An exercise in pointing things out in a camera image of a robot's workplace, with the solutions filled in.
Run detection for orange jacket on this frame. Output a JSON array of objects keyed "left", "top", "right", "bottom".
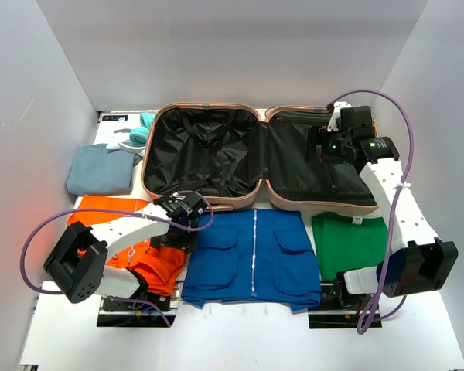
[{"left": 67, "top": 196, "right": 186, "bottom": 298}]

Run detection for blue zip jacket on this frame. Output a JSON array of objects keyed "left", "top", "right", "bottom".
[{"left": 181, "top": 209, "right": 322, "bottom": 311}]

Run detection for pink suitcase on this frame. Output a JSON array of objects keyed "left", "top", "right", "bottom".
[{"left": 141, "top": 103, "right": 377, "bottom": 216}]

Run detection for green t-shirt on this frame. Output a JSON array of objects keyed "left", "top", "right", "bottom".
[{"left": 312, "top": 213, "right": 387, "bottom": 282}]

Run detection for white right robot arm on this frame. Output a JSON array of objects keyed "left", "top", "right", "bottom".
[{"left": 314, "top": 102, "right": 459, "bottom": 308}]

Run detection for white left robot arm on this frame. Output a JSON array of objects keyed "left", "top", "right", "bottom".
[{"left": 43, "top": 191, "right": 211, "bottom": 308}]

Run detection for teal white cat-ear headphones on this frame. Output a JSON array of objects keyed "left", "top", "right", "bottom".
[{"left": 105, "top": 111, "right": 155, "bottom": 155}]

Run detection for grey-blue folded cloth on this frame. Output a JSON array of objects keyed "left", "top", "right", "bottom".
[{"left": 66, "top": 144, "right": 142, "bottom": 196}]

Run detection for small dark label sticker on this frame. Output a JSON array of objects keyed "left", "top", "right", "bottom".
[{"left": 101, "top": 114, "right": 128, "bottom": 121}]

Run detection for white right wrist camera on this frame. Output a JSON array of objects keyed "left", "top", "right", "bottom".
[{"left": 327, "top": 101, "right": 351, "bottom": 132}]

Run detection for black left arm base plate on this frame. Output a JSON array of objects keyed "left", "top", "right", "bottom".
[{"left": 97, "top": 293, "right": 179, "bottom": 328}]

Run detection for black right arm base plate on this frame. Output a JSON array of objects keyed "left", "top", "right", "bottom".
[{"left": 307, "top": 283, "right": 371, "bottom": 330}]

